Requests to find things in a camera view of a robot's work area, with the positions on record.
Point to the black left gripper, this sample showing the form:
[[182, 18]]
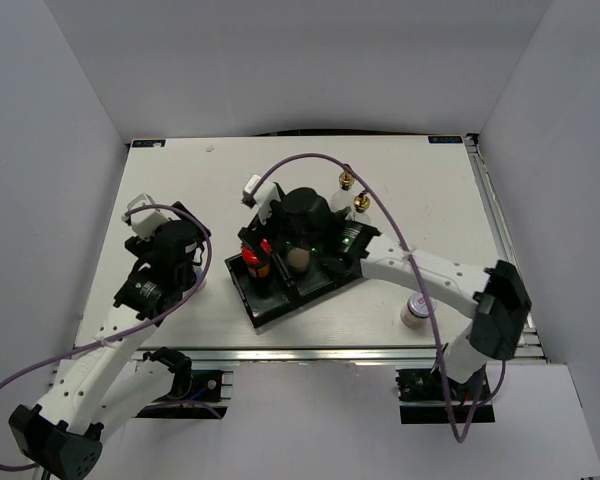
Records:
[[143, 249]]

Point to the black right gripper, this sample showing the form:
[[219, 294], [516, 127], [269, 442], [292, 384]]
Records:
[[256, 229]]

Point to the red-lid orange sauce jar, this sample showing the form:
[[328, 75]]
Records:
[[258, 269]]

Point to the blue-label silver-lid jar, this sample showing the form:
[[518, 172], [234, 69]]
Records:
[[200, 280]]

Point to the clear shaker with steel lid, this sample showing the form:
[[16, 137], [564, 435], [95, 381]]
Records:
[[298, 260]]

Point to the glass bottle with brown residue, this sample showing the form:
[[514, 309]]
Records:
[[343, 198]]

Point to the clear glass oil bottle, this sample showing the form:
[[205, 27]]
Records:
[[359, 209]]

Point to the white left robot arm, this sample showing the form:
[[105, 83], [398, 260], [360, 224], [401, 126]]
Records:
[[64, 432]]

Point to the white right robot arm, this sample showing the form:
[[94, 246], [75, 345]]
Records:
[[494, 299]]

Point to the black three-compartment tray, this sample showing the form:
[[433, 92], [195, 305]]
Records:
[[283, 291]]

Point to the left blue logo sticker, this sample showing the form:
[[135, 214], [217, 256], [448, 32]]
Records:
[[148, 143]]

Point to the blue logo sticker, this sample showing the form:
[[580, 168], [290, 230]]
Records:
[[148, 143], [445, 139]]

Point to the spice jar with red label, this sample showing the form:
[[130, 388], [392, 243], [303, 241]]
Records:
[[415, 313]]

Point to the right blue logo sticker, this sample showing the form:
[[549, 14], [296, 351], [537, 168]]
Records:
[[445, 139]]

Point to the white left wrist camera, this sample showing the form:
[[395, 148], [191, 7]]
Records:
[[144, 223]]

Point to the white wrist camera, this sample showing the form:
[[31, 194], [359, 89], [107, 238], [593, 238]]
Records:
[[260, 198], [144, 223]]

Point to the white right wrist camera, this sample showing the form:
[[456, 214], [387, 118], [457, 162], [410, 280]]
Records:
[[260, 198]]

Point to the aluminium front rail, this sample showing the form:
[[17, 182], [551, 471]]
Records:
[[310, 354]]

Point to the aluminium rail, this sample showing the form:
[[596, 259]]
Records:
[[529, 348], [310, 354]]

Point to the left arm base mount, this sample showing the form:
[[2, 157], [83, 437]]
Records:
[[197, 393]]

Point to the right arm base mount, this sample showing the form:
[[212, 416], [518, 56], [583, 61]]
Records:
[[421, 399]]

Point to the aluminium right side rail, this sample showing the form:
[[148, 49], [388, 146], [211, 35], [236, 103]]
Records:
[[529, 348]]

